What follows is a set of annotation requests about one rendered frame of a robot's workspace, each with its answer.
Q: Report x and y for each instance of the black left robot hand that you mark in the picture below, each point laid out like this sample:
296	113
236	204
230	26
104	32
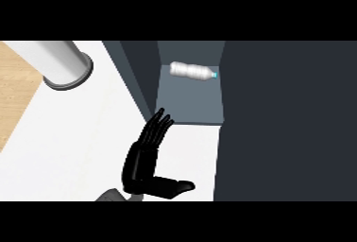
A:
138	164

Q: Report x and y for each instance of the white cylinder with grey rim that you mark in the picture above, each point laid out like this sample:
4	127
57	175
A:
56	60

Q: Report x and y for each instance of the dark grey cabinet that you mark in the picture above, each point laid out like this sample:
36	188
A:
185	97

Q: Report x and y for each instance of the clear plastic water bottle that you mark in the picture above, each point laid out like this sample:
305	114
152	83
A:
188	71

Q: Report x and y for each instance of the dark grey cabinet door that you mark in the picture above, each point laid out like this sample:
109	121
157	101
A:
287	126

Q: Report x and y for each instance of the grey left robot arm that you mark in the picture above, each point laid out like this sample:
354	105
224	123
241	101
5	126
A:
110	196

